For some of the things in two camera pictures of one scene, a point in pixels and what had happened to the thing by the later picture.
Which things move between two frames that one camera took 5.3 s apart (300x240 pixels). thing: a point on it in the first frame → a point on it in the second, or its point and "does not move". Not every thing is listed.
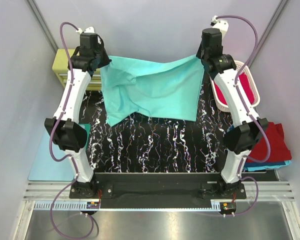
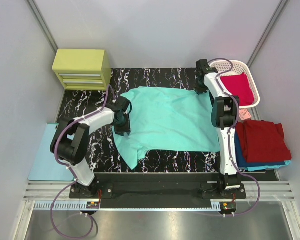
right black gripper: (198, 53) → (199, 90)
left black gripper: (103, 61) → (125, 127)
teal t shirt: (171, 90) → (166, 119)
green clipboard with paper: (45, 168) does not move
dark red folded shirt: (280, 151) does not move
